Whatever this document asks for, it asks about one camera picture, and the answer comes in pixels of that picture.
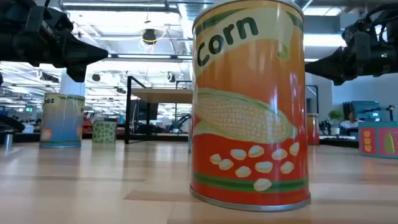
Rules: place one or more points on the long ceiling light bar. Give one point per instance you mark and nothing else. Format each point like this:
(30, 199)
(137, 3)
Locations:
(311, 59)
(143, 56)

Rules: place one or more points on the grey computer monitor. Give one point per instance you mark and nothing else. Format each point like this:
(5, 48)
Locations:
(365, 109)

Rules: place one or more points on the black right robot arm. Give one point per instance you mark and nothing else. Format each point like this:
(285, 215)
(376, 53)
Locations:
(395, 59)

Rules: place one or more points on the red background equipment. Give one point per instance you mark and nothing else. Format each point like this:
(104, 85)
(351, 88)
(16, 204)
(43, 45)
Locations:
(88, 124)

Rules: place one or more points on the green peas label can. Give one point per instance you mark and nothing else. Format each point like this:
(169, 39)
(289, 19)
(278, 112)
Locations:
(104, 132)

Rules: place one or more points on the black ceiling spotlight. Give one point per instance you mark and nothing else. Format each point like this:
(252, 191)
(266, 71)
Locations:
(95, 77)
(171, 77)

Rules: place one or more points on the silver metal post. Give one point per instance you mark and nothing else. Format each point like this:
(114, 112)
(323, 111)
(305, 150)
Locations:
(8, 141)

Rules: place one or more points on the black round ceiling device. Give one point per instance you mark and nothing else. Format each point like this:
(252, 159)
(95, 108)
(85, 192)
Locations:
(149, 35)

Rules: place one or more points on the large corn label can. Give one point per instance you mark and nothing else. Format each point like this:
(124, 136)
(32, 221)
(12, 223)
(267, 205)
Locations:
(248, 109)

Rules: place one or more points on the person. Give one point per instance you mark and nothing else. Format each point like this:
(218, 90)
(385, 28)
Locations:
(349, 124)

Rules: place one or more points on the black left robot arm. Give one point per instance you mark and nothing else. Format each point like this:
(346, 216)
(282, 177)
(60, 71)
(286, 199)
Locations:
(6, 31)

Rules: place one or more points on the black background robot arm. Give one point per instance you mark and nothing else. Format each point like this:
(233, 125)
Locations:
(325, 127)

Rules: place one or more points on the green exit sign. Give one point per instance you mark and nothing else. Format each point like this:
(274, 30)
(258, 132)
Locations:
(29, 109)

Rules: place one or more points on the small green background plant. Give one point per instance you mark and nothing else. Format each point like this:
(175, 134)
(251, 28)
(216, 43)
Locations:
(175, 125)

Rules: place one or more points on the orange and red can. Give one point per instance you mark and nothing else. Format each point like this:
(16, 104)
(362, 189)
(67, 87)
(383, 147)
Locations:
(313, 130)

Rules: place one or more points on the black aluminium table frame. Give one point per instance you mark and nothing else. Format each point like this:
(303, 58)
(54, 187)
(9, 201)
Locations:
(31, 137)

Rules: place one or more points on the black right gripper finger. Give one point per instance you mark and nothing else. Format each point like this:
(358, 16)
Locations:
(329, 61)
(329, 74)

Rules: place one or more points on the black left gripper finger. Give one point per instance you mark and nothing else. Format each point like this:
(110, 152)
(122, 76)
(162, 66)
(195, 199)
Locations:
(87, 46)
(87, 59)

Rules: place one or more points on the white building column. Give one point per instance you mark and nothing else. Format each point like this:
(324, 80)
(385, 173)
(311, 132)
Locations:
(72, 88)

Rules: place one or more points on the teal and pink can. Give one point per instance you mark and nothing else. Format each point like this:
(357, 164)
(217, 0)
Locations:
(377, 140)

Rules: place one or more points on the potted green plant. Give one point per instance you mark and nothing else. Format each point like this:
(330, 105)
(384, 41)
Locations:
(335, 116)

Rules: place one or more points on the black-framed wooden shelf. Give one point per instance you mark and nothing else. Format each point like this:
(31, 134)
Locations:
(161, 95)

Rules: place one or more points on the black articulated stand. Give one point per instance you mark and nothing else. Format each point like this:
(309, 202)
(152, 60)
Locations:
(391, 113)

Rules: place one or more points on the blue peaches label can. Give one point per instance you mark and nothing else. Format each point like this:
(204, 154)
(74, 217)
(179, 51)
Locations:
(62, 124)

